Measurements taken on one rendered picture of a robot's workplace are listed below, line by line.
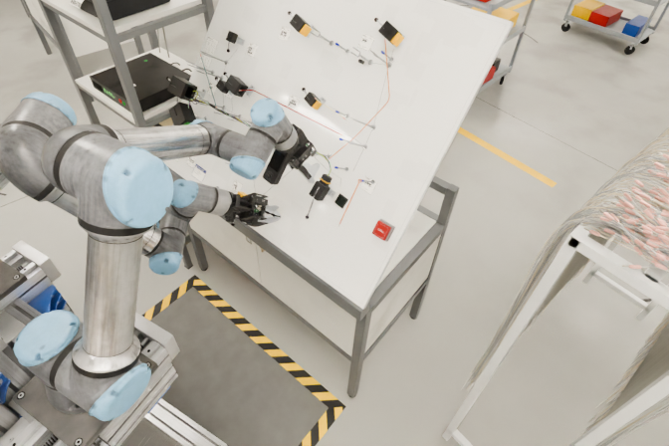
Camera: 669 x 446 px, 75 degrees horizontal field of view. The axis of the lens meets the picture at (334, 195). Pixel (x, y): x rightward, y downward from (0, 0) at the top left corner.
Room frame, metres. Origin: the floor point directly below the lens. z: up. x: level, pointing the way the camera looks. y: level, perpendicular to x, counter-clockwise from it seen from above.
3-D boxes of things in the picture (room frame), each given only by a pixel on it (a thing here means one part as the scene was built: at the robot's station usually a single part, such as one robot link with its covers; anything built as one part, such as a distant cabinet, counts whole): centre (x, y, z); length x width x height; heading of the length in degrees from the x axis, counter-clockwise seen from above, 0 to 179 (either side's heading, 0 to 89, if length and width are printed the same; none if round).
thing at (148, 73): (1.82, 0.93, 1.09); 0.35 x 0.33 x 0.07; 52
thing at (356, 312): (1.17, 0.34, 0.83); 1.18 x 0.05 x 0.06; 52
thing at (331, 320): (1.02, 0.11, 0.60); 0.55 x 0.03 x 0.39; 52
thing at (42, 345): (0.40, 0.55, 1.33); 0.13 x 0.12 x 0.14; 64
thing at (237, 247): (1.36, 0.54, 0.60); 0.55 x 0.02 x 0.39; 52
